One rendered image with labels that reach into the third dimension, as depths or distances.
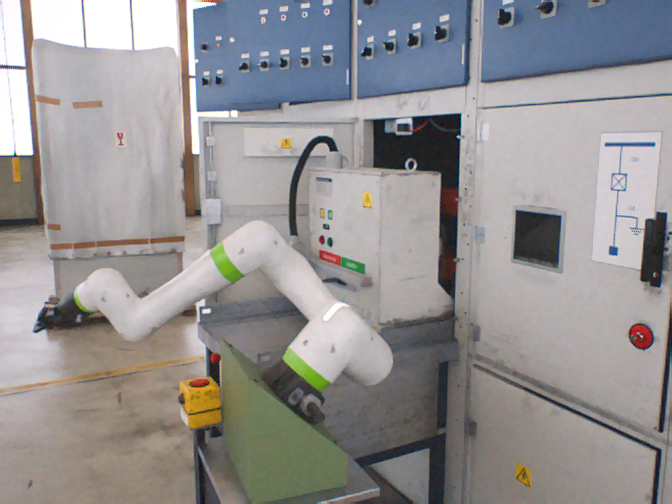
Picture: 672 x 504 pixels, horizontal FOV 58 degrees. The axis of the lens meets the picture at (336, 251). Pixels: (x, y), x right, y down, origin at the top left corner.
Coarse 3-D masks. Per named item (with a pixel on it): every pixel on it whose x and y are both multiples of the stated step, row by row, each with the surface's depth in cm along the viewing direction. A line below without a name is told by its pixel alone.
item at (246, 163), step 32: (224, 128) 234; (256, 128) 234; (288, 128) 236; (320, 128) 238; (352, 128) 243; (224, 160) 236; (256, 160) 238; (288, 160) 241; (320, 160) 243; (352, 160) 245; (224, 192) 238; (256, 192) 240; (288, 192) 243; (224, 224) 240; (288, 224) 245; (256, 288) 247
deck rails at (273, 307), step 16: (224, 304) 219; (240, 304) 222; (256, 304) 225; (272, 304) 228; (288, 304) 231; (208, 320) 217; (224, 320) 220; (240, 320) 221; (448, 320) 198; (384, 336) 187; (400, 336) 190; (416, 336) 193; (432, 336) 196; (448, 336) 199; (272, 352) 169
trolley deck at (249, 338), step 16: (256, 320) 222; (272, 320) 222; (288, 320) 222; (304, 320) 222; (208, 336) 208; (224, 336) 204; (240, 336) 204; (256, 336) 203; (272, 336) 204; (288, 336) 203; (256, 352) 188; (400, 352) 188; (416, 352) 190; (432, 352) 193; (448, 352) 196; (400, 368) 187; (336, 384) 177
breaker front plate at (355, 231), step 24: (312, 192) 222; (336, 192) 206; (360, 192) 193; (312, 216) 224; (336, 216) 208; (360, 216) 194; (312, 240) 226; (336, 240) 209; (360, 240) 195; (336, 288) 212; (360, 288) 197; (360, 312) 199
